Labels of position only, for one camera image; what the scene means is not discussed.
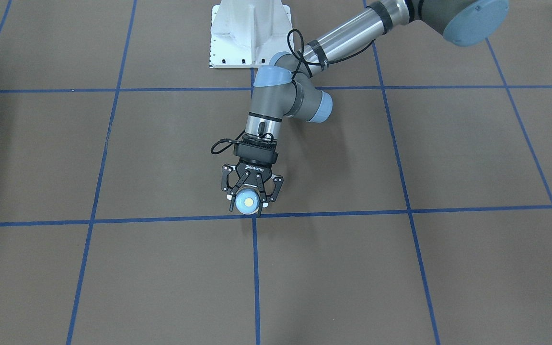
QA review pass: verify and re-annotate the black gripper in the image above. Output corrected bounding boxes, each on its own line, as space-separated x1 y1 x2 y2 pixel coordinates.
221 135 284 212

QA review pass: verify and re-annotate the blue and cream bell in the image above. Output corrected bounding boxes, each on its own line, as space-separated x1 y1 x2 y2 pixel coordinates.
234 188 263 215

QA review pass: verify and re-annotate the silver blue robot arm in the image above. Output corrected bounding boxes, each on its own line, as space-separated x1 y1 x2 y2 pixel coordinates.
220 0 509 215

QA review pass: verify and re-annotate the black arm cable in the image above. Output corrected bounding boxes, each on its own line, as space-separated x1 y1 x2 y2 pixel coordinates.
211 29 377 155

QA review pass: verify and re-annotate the white pedestal column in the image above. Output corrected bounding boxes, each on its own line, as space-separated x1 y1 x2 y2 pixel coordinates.
209 0 293 69

